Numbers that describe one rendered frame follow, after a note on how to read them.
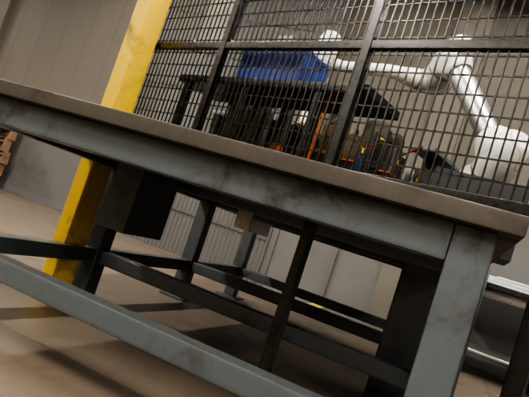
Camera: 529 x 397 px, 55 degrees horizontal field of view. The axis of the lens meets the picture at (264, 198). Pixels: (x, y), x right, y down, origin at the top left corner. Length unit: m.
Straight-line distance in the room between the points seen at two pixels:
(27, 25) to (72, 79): 1.22
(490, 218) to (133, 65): 1.64
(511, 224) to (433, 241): 0.15
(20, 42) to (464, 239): 7.35
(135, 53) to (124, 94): 0.18
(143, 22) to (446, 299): 1.70
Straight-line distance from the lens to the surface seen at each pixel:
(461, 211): 1.04
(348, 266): 5.03
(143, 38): 2.30
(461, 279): 1.07
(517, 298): 4.14
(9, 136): 7.17
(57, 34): 7.60
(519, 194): 2.11
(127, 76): 2.26
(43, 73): 7.49
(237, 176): 1.19
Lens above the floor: 0.52
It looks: 4 degrees up
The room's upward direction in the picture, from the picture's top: 18 degrees clockwise
